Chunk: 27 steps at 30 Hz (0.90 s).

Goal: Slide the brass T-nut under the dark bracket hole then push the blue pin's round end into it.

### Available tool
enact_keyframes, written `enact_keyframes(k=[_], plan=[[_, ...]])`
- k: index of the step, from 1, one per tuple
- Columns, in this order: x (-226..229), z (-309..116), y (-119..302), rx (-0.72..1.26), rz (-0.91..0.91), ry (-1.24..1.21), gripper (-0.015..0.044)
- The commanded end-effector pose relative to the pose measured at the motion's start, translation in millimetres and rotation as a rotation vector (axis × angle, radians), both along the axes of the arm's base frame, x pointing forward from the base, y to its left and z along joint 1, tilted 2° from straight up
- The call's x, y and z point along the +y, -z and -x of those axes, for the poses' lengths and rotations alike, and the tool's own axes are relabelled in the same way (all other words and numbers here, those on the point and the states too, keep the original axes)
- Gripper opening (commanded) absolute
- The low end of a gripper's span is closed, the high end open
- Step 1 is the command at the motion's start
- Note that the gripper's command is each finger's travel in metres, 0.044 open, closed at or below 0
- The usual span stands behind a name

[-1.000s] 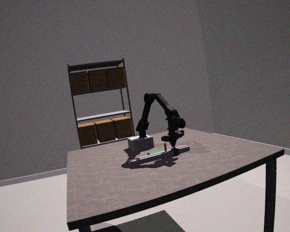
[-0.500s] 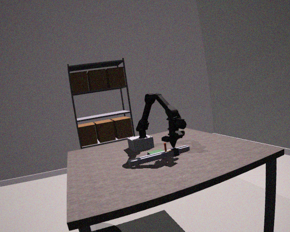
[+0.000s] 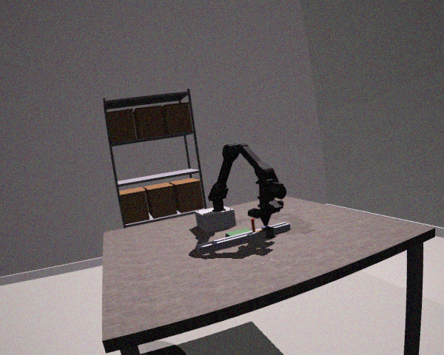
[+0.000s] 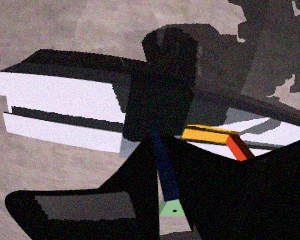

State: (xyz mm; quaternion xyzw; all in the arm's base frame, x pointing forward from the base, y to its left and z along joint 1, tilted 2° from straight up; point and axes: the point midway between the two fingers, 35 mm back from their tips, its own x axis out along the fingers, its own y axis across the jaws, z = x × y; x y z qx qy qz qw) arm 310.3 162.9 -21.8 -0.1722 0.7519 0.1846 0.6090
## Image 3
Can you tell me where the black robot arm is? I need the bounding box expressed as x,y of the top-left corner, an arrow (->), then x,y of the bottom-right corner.
208,143 -> 286,213

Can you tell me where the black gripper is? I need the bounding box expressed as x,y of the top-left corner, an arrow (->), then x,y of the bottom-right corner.
248,195 -> 272,226

